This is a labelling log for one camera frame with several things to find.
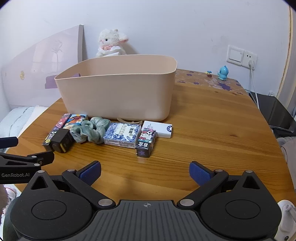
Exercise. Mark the white bed pillow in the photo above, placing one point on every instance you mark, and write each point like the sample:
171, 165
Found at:
19, 119

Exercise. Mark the purple flower pattern mat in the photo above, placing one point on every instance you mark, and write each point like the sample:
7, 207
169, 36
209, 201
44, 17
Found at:
201, 79

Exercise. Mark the long dark cartoon box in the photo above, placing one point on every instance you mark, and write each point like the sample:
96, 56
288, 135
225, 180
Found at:
46, 143

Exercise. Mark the white plush lamb toy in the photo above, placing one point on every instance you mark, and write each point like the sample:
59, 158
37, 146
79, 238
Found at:
110, 43

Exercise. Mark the black chair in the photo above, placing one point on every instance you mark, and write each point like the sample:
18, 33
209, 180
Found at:
276, 115

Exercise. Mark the tiny colourful toy figure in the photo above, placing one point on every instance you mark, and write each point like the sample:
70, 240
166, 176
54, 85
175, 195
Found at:
209, 73

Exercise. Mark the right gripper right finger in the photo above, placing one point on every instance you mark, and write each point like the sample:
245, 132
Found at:
210, 182

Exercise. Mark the blue white tissue pack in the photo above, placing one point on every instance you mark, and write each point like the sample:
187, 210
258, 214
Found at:
122, 135

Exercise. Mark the beige hair clip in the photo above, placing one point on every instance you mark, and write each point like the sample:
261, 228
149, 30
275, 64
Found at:
134, 122

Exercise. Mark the colourful cartoon tissue pack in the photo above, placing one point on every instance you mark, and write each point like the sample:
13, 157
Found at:
75, 120

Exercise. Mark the dark cartoon small box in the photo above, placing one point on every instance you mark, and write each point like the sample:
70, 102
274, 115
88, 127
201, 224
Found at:
145, 142

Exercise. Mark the black yellow small device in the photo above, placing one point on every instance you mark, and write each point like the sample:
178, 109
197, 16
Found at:
62, 141

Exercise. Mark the pink lilac bed headboard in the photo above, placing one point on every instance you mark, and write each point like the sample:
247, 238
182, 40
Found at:
29, 78

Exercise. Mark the green fabric scrunchie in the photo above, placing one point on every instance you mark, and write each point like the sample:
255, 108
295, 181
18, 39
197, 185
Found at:
90, 130

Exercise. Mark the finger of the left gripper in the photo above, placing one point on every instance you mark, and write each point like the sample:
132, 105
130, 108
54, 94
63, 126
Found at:
38, 159
8, 142

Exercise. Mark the white wall switch socket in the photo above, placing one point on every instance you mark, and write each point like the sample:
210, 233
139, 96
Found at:
241, 57

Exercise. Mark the white card box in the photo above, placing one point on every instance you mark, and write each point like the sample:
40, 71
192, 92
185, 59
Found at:
163, 130

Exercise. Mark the beige plastic storage bin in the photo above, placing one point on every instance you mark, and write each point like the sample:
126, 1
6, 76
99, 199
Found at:
131, 87

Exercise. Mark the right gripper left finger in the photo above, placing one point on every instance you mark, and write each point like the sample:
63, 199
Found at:
80, 183

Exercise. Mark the blue bird figurine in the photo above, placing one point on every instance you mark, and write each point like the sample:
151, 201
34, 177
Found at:
222, 73

